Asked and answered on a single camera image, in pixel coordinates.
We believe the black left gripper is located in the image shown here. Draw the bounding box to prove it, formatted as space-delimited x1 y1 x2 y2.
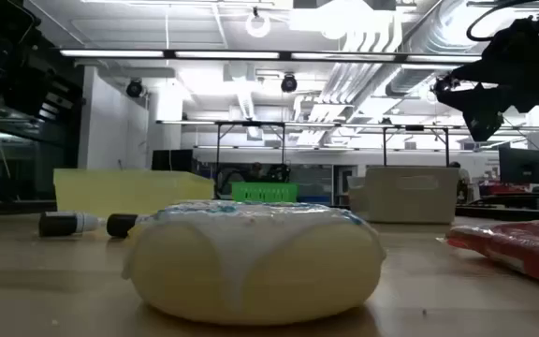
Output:
0 37 85 124

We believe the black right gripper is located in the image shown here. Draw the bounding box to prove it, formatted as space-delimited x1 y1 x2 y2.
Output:
433 0 539 143

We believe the small white bottle black cap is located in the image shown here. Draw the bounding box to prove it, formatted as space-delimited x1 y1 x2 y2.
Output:
38 210 107 238
106 212 158 239

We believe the red snack packet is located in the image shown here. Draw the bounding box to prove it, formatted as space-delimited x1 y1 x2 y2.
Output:
437 218 539 292

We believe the white donut with blue swirls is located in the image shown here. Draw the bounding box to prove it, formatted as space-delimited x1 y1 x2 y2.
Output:
120 199 387 327

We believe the black ceiling spot lamp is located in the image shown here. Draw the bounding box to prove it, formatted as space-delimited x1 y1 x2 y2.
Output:
430 73 461 95
280 73 299 94
125 78 147 99

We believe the long ceiling light strip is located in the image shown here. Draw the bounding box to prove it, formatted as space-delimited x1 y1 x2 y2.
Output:
58 48 482 65

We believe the black computer monitor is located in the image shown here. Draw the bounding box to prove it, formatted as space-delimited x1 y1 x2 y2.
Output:
498 146 539 185

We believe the person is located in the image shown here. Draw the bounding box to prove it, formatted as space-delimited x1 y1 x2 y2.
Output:
447 160 471 203

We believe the yellow plastic bin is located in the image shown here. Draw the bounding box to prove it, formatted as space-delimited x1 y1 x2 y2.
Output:
52 168 215 221

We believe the black background desk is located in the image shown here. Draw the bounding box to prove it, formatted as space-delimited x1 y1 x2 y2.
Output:
455 191 539 222

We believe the grey plastic bin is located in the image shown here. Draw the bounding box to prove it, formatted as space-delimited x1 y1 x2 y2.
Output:
346 166 460 225

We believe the black background robot station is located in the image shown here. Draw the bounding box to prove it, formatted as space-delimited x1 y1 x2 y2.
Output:
217 161 294 184

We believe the green plastic basket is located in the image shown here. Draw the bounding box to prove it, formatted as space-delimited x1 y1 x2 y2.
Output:
230 181 299 204

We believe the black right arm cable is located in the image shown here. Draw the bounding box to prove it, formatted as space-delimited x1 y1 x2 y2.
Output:
465 0 539 43

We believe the black metal frame stand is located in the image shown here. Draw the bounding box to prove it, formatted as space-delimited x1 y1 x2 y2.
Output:
381 124 451 168
214 120 287 188

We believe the silver ceiling air duct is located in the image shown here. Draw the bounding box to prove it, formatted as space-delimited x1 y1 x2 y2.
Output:
384 0 486 97

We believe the white ring ceiling light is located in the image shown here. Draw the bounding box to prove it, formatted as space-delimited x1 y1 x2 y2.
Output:
244 7 272 39

